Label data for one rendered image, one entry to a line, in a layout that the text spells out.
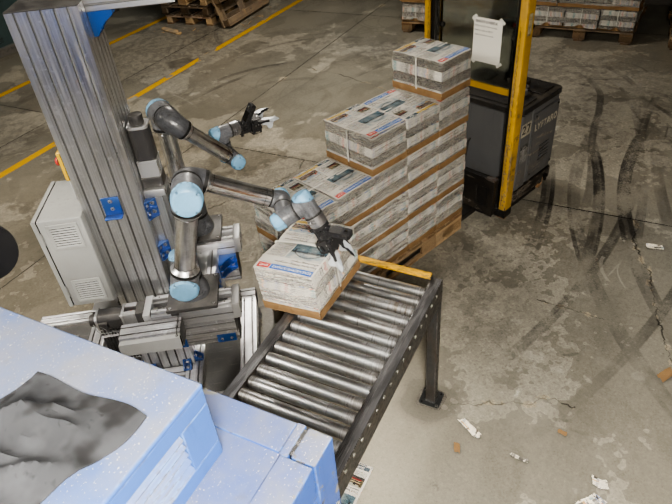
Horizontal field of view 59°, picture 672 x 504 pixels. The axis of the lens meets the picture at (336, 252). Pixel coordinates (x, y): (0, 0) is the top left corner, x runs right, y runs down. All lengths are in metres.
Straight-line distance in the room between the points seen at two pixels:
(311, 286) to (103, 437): 1.44
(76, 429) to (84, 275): 1.84
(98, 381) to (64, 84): 1.51
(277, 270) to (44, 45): 1.16
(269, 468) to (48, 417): 0.40
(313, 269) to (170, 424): 1.42
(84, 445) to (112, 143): 1.64
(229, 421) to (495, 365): 2.33
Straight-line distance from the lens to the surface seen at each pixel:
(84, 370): 1.16
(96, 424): 1.05
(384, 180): 3.40
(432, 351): 2.91
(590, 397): 3.36
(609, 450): 3.19
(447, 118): 3.71
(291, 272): 2.36
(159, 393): 1.07
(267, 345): 2.42
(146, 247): 2.75
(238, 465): 1.19
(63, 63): 2.41
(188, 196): 2.21
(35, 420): 1.09
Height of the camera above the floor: 2.52
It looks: 38 degrees down
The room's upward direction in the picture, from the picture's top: 6 degrees counter-clockwise
